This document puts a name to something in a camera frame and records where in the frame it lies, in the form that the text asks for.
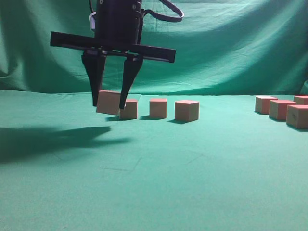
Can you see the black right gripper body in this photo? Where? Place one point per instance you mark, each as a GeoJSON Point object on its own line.
{"type": "Point", "coordinates": [118, 32]}

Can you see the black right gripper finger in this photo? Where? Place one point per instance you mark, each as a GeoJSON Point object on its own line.
{"type": "Point", "coordinates": [131, 68]}
{"type": "Point", "coordinates": [94, 64]}

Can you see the placed pink cube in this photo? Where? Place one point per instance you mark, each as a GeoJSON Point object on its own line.
{"type": "Point", "coordinates": [158, 108]}
{"type": "Point", "coordinates": [130, 110]}
{"type": "Point", "coordinates": [108, 102]}
{"type": "Point", "coordinates": [187, 110]}

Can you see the pink cube with mark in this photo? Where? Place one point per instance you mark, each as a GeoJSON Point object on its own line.
{"type": "Point", "coordinates": [297, 116]}

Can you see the green cloth backdrop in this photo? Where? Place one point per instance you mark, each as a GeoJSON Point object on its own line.
{"type": "Point", "coordinates": [65, 167]}

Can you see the far left pink cube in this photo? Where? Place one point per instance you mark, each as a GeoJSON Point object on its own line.
{"type": "Point", "coordinates": [262, 104]}

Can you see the middle pink cube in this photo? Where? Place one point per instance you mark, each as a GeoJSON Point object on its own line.
{"type": "Point", "coordinates": [278, 109]}

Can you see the far right pink cube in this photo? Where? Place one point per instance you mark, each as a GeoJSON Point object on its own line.
{"type": "Point", "coordinates": [301, 99]}

